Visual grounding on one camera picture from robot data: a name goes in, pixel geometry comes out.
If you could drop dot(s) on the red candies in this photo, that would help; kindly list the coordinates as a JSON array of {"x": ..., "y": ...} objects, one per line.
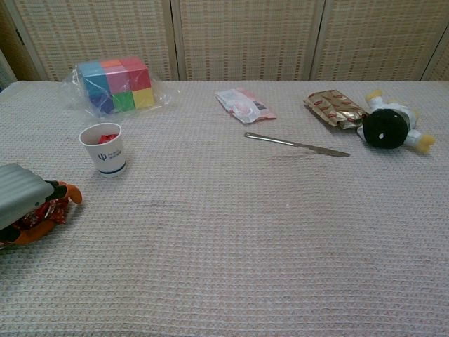
[{"x": 105, "y": 138}]

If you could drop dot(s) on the colourful foam blocks clear bag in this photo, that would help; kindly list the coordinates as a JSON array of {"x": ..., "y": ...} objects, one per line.
[{"x": 122, "y": 84}]

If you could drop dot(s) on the white paper cup blue print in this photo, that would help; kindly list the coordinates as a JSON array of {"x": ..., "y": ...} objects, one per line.
[{"x": 108, "y": 158}]

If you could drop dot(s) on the gold red-print snack packet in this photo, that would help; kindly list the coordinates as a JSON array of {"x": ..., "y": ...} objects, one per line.
[{"x": 333, "y": 107}]

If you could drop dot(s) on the plush doll black head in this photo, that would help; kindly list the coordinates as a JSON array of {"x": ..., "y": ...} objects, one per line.
[{"x": 382, "y": 130}]

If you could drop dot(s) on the bamboo folding screen panel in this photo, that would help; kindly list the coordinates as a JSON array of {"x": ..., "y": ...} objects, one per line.
[
  {"x": 379, "y": 35},
  {"x": 245, "y": 35},
  {"x": 98, "y": 35},
  {"x": 10, "y": 45},
  {"x": 440, "y": 66}
]

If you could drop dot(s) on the pink white snack packet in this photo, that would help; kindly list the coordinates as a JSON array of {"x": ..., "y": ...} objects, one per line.
[{"x": 242, "y": 105}]

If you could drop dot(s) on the silver table knife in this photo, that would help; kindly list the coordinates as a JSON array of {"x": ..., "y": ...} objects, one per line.
[{"x": 280, "y": 141}]

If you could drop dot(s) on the white woven tablecloth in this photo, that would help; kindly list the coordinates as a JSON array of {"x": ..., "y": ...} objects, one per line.
[{"x": 228, "y": 228}]

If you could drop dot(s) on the left robot hand silver orange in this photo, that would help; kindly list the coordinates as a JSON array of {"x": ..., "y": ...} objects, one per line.
[{"x": 17, "y": 189}]

